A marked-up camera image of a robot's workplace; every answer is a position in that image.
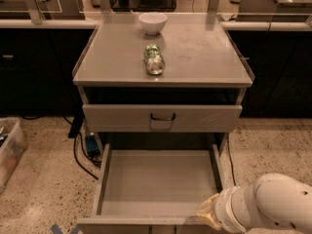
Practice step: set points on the taped gripper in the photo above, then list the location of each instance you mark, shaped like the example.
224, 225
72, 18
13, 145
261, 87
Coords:
225, 210

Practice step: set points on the grey metal cabinet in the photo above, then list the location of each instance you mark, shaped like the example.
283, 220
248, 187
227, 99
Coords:
188, 78

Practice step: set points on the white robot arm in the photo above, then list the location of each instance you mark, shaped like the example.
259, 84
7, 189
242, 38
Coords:
273, 201

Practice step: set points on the grey drawer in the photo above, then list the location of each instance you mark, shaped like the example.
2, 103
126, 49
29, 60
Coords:
144, 191
161, 118

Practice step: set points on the grey top drawer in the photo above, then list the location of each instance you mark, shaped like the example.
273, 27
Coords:
161, 118

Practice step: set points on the white horizontal rail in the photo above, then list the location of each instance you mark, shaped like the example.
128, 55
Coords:
89, 24

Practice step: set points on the blue power adapter box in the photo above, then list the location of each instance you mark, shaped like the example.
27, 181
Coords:
91, 146

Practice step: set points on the white ceramic bowl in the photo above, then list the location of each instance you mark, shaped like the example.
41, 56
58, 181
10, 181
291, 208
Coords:
152, 23

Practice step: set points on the green soda can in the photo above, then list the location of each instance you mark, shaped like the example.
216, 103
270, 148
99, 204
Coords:
153, 59

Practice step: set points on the clear plastic storage bin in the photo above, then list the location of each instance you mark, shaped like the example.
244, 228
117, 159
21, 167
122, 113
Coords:
12, 145

